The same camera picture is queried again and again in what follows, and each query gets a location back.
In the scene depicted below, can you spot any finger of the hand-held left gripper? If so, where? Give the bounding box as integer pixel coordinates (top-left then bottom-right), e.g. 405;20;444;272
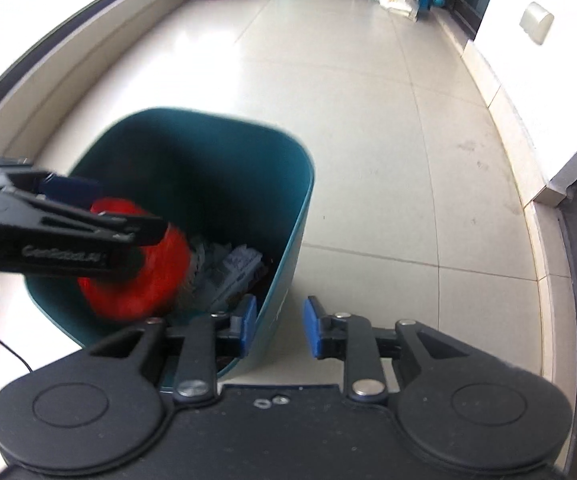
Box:
0;155;105;207
0;190;168;247

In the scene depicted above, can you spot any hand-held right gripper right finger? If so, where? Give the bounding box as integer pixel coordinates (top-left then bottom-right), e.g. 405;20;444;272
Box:
302;295;470;402

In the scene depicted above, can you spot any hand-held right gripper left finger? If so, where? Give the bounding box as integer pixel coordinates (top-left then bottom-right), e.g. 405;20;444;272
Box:
87;294;258;402

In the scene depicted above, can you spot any red string bundle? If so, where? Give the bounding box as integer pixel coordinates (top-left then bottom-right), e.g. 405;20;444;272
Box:
77;198;192;322

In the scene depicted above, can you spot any teal plastic bin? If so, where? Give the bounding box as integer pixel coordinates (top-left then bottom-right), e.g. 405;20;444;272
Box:
24;106;315;395

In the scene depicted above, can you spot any white paper packet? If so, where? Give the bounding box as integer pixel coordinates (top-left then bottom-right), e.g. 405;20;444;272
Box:
196;242;265;311

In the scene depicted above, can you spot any thin black cable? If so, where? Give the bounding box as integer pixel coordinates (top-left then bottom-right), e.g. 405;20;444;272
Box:
0;325;32;374

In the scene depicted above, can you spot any black window frame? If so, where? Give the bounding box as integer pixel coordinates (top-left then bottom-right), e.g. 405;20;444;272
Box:
0;0;190;133

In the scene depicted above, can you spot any grey wall socket cover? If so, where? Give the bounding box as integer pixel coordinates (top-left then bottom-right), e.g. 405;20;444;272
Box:
519;2;555;46

